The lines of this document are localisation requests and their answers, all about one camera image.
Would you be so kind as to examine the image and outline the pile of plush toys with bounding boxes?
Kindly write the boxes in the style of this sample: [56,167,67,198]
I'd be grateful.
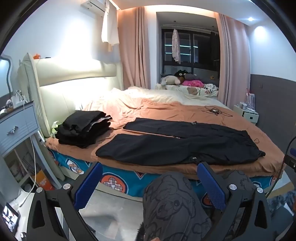
[165,83,219,98]

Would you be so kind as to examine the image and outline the small white cabinet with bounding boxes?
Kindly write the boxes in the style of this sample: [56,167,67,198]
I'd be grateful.
[233,104,260,123]

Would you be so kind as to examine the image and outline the dark window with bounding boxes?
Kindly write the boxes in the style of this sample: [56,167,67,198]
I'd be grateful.
[161,27,220,77]

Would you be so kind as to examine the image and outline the pink curtain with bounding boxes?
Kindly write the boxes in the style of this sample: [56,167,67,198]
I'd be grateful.
[216,13,251,109]
[117,6,156,90]

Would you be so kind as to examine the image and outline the blue printed bed sheet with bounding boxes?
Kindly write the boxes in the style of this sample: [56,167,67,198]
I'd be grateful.
[47,148,281,207]

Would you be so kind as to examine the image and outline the grey stuffed toy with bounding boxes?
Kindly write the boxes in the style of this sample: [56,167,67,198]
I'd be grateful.
[158,75,182,90]

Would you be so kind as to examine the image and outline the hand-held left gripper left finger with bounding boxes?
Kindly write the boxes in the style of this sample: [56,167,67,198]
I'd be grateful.
[20,161,103,241]

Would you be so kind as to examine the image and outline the white air conditioner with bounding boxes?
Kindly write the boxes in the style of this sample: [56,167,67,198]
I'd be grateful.
[80,0,107,12]

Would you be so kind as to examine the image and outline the black pants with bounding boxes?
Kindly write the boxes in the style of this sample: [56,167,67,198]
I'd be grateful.
[95,117,266,166]

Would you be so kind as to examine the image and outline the orange box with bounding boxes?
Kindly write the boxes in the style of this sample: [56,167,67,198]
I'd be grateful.
[35,170,55,189]

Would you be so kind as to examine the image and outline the cream padded headboard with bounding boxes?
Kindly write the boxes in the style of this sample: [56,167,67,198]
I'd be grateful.
[17,53,124,139]

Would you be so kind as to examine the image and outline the white hanging garment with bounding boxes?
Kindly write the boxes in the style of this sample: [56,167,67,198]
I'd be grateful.
[101,7,120,45]

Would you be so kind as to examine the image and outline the grey fuzzy rug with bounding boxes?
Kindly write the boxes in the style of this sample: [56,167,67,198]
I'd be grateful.
[266,192,296,209]

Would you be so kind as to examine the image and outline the grey nightstand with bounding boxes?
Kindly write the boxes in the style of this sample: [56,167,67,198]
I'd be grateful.
[0,101,50,197]

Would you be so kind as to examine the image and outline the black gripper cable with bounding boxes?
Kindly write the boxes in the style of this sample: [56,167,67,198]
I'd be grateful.
[266,137,296,200]

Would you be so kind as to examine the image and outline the wall mirror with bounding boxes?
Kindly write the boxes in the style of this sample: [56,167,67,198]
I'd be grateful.
[0,54,13,93]

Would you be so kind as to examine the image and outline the person's leg in grey pants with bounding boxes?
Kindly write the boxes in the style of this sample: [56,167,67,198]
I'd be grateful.
[222,170,255,189]
[142,172,213,241]

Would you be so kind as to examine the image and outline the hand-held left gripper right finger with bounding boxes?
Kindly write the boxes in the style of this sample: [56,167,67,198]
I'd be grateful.
[197,161,273,241]

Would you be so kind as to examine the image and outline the white cable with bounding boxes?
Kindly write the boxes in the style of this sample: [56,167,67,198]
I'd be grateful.
[17,137,37,207]

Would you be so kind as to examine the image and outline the floral hanging garment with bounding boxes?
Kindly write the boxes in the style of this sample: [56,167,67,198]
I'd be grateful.
[171,29,181,64]

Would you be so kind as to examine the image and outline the pink plush toy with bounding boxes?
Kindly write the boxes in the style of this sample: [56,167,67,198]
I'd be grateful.
[183,79,204,88]

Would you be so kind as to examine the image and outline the thin black cable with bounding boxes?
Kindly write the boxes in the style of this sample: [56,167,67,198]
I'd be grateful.
[205,105,233,116]

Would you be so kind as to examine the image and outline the black tablet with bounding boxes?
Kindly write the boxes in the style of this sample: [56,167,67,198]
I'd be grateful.
[1,203,21,233]

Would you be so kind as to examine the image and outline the stack of folded black clothes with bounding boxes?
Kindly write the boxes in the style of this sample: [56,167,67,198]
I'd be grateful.
[56,110,113,149]

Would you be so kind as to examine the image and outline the bed with orange blanket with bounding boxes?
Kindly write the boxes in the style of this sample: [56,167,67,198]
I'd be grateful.
[45,97,286,180]

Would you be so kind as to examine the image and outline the white charger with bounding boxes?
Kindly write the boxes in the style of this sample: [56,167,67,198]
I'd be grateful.
[11,90,28,108]

